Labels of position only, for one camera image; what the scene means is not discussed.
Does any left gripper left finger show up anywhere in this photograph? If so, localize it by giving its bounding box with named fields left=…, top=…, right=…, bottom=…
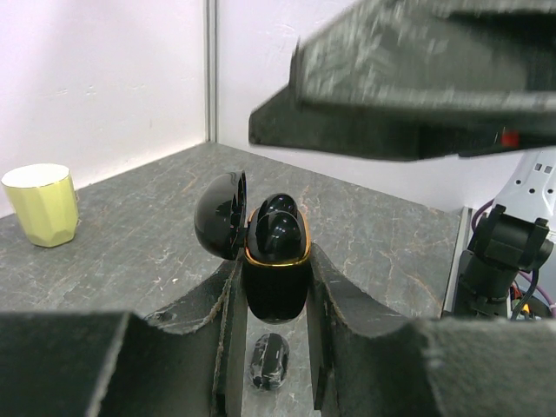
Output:
left=1, top=261, right=247, bottom=416

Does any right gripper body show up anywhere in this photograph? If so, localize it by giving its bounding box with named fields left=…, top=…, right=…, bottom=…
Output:
left=418, top=126, right=555, bottom=160

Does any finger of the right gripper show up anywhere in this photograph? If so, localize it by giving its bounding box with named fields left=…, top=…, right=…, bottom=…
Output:
left=248, top=86, right=420, bottom=162
left=290, top=1, right=555, bottom=109

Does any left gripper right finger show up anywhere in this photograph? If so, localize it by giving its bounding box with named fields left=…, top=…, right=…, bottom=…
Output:
left=307, top=246, right=555, bottom=416

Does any black earbud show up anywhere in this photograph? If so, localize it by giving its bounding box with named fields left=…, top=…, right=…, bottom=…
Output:
left=248, top=211, right=303, bottom=264
left=257, top=193, right=298, bottom=220

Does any black marbled charging case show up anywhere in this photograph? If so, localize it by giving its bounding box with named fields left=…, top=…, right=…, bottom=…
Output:
left=248, top=333, right=290, bottom=391

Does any black glossy charging case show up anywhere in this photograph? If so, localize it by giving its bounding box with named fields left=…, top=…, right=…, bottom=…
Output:
left=194, top=171, right=312, bottom=324

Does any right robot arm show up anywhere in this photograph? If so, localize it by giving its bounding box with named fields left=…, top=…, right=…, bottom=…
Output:
left=248, top=1, right=555, bottom=319

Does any yellow-green mug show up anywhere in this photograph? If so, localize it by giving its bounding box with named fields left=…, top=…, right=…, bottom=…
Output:
left=1, top=163, right=79, bottom=248

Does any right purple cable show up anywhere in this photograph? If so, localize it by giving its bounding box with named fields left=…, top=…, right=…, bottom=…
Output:
left=471, top=197, right=556, bottom=316

